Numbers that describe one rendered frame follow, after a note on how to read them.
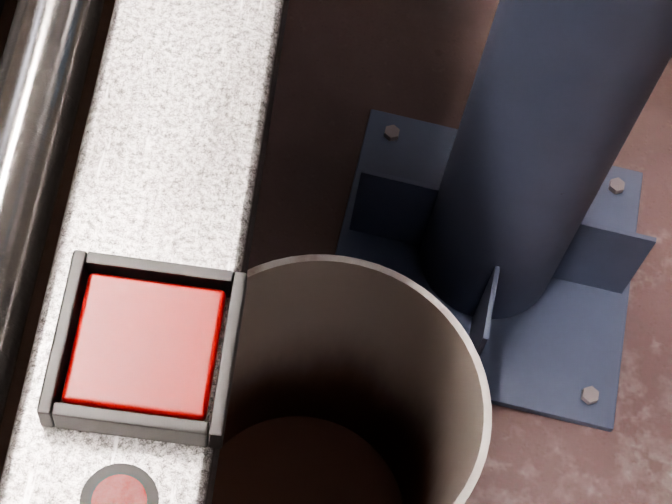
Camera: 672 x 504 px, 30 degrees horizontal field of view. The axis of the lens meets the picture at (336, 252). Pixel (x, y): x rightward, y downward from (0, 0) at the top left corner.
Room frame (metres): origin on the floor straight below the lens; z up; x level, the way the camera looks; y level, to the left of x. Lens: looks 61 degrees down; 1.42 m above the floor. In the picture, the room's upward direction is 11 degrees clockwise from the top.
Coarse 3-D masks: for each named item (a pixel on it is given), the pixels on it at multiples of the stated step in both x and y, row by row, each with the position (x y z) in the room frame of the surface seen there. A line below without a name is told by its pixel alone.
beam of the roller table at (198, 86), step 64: (128, 0) 0.39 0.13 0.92; (192, 0) 0.40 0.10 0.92; (256, 0) 0.41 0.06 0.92; (128, 64) 0.35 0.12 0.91; (192, 64) 0.36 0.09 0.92; (256, 64) 0.37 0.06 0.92; (128, 128) 0.32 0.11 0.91; (192, 128) 0.32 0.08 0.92; (256, 128) 0.33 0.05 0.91; (128, 192) 0.28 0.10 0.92; (192, 192) 0.29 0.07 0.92; (256, 192) 0.31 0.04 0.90; (64, 256) 0.24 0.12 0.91; (128, 256) 0.25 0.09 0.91; (192, 256) 0.26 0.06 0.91; (64, 384) 0.19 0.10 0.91; (64, 448) 0.16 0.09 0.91; (128, 448) 0.16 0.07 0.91; (192, 448) 0.17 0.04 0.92
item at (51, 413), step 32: (96, 256) 0.24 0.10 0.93; (224, 288) 0.24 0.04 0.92; (64, 320) 0.21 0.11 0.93; (64, 352) 0.19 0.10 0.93; (224, 352) 0.21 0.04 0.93; (224, 384) 0.19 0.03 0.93; (64, 416) 0.17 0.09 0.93; (96, 416) 0.17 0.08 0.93; (128, 416) 0.17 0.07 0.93; (160, 416) 0.17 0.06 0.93; (224, 416) 0.18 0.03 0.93
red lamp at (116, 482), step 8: (104, 480) 0.15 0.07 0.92; (112, 480) 0.15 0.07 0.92; (120, 480) 0.15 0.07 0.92; (128, 480) 0.15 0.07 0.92; (136, 480) 0.15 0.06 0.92; (96, 488) 0.14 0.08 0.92; (104, 488) 0.15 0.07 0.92; (112, 488) 0.15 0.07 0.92; (120, 488) 0.15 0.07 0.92; (128, 488) 0.15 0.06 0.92; (136, 488) 0.15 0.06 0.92; (96, 496) 0.14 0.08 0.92; (104, 496) 0.14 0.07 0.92; (112, 496) 0.14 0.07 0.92; (120, 496) 0.14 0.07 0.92; (128, 496) 0.14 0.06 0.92; (136, 496) 0.14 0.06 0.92; (144, 496) 0.15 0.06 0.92
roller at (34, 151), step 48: (48, 0) 0.38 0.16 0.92; (96, 0) 0.39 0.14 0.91; (48, 48) 0.35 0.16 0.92; (0, 96) 0.32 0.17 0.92; (48, 96) 0.33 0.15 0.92; (0, 144) 0.29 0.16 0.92; (48, 144) 0.30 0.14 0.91; (0, 192) 0.27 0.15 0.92; (48, 192) 0.28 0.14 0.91; (0, 240) 0.24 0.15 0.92; (0, 288) 0.22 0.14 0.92; (0, 336) 0.20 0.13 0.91; (0, 384) 0.18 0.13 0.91
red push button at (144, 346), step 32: (96, 288) 0.23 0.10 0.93; (128, 288) 0.23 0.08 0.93; (160, 288) 0.23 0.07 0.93; (192, 288) 0.24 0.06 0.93; (96, 320) 0.21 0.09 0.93; (128, 320) 0.21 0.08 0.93; (160, 320) 0.22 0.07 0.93; (192, 320) 0.22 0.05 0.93; (96, 352) 0.20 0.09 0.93; (128, 352) 0.20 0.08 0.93; (160, 352) 0.20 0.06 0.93; (192, 352) 0.21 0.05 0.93; (96, 384) 0.18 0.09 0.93; (128, 384) 0.19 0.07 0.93; (160, 384) 0.19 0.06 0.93; (192, 384) 0.19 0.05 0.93; (192, 416) 0.18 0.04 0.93
